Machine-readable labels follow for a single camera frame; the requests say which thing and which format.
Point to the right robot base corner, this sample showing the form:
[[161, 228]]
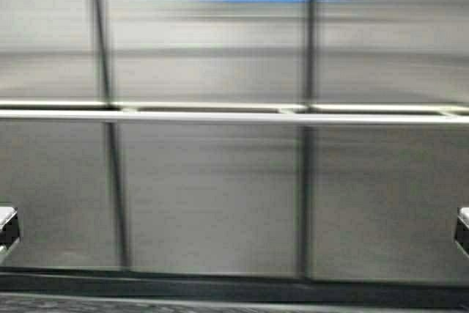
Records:
[[461, 230]]

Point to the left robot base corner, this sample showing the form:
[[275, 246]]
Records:
[[10, 229]]

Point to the steel elevator handrail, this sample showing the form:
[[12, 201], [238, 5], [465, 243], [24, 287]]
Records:
[[311, 115]]

